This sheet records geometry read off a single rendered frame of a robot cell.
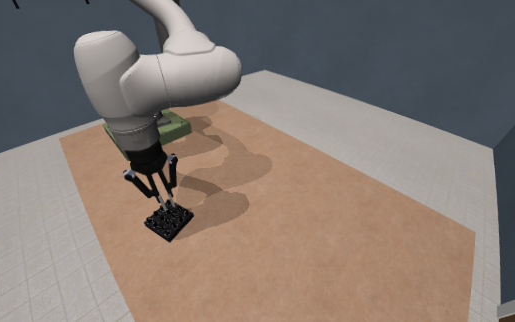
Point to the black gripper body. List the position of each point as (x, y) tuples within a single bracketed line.
[(146, 156)]

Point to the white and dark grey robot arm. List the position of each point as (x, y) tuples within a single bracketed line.
[(127, 89)]

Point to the black knob box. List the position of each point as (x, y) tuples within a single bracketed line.
[(170, 216)]

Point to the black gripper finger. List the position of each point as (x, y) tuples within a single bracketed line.
[(130, 175), (172, 160)]

